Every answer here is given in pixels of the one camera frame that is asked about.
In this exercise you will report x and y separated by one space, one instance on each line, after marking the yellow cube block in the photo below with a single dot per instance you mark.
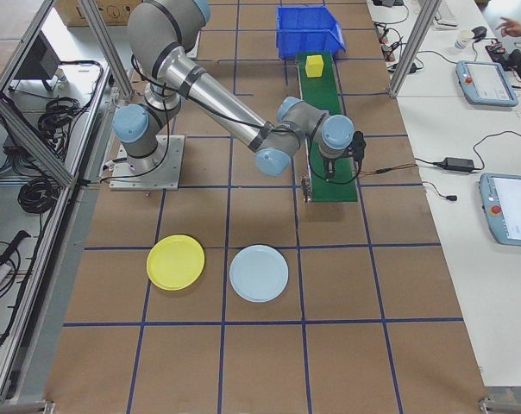
314 67

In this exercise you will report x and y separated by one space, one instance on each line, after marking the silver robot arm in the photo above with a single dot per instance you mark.
217 99

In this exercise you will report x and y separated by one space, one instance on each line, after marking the light blue plastic plate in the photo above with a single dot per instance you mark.
259 274

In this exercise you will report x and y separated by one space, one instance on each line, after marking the yellow plastic plate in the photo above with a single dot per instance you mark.
176 263

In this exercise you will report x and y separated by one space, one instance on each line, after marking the bare person hand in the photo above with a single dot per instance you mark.
515 28

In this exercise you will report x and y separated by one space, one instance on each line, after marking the green conveyor belt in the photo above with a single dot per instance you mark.
325 108

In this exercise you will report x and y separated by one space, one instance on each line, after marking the black power adapter brick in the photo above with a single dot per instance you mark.
458 163

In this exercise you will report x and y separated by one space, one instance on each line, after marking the blue plastic storage bin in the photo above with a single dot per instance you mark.
308 26

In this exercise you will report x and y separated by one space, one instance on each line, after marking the grey blue teach pendant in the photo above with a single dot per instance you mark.
487 82
515 211

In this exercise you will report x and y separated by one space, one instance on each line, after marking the white paper cup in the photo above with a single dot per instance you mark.
463 41

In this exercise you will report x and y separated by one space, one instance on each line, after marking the white desk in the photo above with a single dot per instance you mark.
459 302

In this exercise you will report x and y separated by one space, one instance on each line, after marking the white keyboard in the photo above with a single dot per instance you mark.
446 13

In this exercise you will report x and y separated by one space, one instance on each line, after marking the black computer mouse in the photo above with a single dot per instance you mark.
479 33

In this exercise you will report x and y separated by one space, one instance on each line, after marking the brown cardboard box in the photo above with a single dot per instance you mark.
114 10

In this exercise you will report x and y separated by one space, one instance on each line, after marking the black monitor box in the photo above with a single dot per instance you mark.
45 60

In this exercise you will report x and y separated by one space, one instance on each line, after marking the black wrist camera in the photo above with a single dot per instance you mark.
359 148

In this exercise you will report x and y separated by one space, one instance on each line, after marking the V-shaped metal bar frame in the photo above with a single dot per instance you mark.
27 136

